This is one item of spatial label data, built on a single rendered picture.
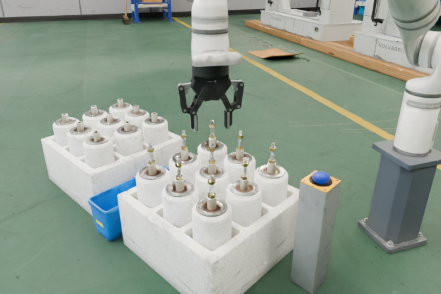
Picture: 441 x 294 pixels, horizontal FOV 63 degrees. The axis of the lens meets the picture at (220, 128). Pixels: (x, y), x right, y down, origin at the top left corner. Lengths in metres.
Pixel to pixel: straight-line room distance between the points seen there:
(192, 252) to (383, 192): 0.60
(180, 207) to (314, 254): 0.35
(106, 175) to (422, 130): 0.95
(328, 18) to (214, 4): 3.49
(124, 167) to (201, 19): 0.72
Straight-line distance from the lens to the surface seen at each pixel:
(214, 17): 0.69
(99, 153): 1.25
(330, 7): 4.12
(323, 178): 0.88
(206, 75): 0.71
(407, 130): 1.10
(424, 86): 1.06
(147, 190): 1.02
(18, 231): 1.37
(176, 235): 0.92
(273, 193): 1.02
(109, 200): 1.26
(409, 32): 0.91
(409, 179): 1.13
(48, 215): 1.41
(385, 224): 1.22
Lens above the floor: 0.77
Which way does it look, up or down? 23 degrees down
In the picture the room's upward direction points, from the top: straight up
